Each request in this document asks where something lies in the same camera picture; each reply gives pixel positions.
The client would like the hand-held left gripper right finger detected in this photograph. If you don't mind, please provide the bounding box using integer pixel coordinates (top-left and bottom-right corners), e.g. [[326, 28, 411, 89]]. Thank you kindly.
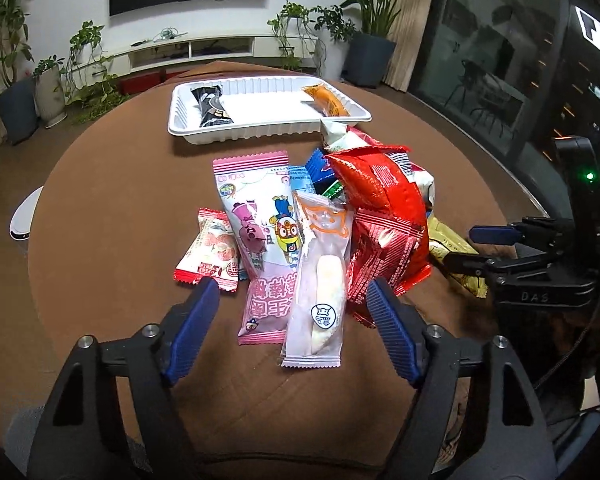
[[366, 279, 558, 480]]

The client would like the trailing plant on stand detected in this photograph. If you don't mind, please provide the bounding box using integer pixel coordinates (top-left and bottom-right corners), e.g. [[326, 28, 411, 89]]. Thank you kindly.
[[62, 21, 111, 91]]

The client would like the beige curtain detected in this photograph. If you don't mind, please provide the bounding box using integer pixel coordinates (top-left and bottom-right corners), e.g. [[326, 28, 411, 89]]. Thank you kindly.
[[382, 0, 448, 93]]

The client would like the orange snack packet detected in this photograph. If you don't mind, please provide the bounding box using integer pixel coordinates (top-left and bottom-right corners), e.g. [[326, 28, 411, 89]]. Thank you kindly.
[[301, 85, 351, 118]]

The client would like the tall plant in blue pot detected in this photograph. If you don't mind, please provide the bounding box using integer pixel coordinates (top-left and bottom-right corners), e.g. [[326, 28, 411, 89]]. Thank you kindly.
[[0, 0, 38, 146]]

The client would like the shiny red foil packet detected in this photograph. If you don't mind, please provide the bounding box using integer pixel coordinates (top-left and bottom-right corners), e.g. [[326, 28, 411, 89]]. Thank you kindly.
[[346, 209, 433, 330]]

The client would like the trailing floor plant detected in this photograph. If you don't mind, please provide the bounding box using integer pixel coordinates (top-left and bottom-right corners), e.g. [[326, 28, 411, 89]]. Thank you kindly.
[[67, 75, 126, 123]]

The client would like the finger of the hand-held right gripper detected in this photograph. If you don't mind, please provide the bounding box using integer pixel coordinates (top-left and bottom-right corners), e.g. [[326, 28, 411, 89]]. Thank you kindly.
[[469, 216, 576, 252], [442, 250, 556, 282]]

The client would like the gold snack packet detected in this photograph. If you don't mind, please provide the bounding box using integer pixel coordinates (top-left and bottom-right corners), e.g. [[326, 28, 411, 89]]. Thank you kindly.
[[426, 212, 488, 298]]

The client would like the light blue snack packet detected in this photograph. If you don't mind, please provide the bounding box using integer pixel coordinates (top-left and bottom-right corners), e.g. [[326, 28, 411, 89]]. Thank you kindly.
[[287, 165, 316, 196]]

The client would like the small red white candy packet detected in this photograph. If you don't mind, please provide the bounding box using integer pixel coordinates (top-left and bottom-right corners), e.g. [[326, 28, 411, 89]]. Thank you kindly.
[[174, 207, 241, 293]]

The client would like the small plant in ribbed pot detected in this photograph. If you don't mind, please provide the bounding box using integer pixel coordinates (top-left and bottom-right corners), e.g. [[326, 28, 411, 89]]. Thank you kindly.
[[32, 55, 68, 128]]

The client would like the lit white sign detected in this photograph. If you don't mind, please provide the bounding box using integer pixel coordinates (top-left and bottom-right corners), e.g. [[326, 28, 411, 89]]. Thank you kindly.
[[575, 5, 600, 63]]

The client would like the pink cartoon snack packet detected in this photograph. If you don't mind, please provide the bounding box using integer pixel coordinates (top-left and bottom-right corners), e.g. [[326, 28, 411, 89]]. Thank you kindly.
[[212, 152, 306, 346]]

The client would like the translucent white snack packet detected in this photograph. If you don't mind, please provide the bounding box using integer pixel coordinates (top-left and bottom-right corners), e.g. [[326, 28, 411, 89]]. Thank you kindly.
[[280, 190, 356, 370]]

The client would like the matte red snack packet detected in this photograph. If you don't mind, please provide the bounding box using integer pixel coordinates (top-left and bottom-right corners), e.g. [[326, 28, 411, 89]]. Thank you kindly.
[[324, 144, 435, 233]]

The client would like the glass sliding door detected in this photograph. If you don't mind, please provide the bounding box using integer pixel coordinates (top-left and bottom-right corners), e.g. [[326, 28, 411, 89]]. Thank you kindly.
[[410, 0, 576, 161]]

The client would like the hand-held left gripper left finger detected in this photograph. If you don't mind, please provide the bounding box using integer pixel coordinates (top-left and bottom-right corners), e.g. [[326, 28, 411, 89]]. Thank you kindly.
[[27, 276, 221, 480]]

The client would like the white plastic tray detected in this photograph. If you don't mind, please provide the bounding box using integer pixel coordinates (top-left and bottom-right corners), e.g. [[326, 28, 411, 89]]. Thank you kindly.
[[167, 76, 373, 145]]

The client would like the hanging vine plant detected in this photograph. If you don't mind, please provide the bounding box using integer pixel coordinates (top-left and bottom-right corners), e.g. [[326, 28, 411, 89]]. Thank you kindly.
[[267, 2, 313, 71]]

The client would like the black snack packet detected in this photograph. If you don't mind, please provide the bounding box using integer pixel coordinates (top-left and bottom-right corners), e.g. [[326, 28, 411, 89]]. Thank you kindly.
[[190, 85, 235, 128]]

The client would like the bushy plant in white pot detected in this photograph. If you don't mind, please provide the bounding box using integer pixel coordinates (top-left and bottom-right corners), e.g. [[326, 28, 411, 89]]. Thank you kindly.
[[310, 5, 356, 81]]

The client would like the white television cabinet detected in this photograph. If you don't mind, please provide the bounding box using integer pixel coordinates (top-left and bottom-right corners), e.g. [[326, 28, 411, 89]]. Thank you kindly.
[[105, 35, 326, 73]]

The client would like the large red storage box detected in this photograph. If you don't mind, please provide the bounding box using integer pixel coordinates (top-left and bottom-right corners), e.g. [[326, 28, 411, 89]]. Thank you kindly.
[[119, 72, 163, 95]]

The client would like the large-leaf plant in blue pot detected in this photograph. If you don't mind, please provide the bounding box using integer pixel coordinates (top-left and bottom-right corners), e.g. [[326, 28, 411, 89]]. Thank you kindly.
[[335, 0, 443, 88]]

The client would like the white green snack packet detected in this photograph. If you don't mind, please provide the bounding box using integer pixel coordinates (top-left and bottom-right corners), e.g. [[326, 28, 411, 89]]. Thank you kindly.
[[320, 116, 368, 153]]

